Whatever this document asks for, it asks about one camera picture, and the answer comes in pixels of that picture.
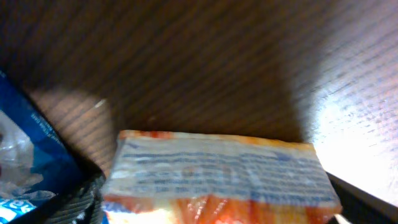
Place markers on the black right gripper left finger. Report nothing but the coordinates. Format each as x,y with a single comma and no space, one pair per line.
80,205

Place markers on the small orange snack packet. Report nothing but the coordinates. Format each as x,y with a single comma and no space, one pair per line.
173,177

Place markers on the blue Oreo cookie pack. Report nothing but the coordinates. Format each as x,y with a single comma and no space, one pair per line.
35,164

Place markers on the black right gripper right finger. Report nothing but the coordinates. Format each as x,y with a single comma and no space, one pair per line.
360,206

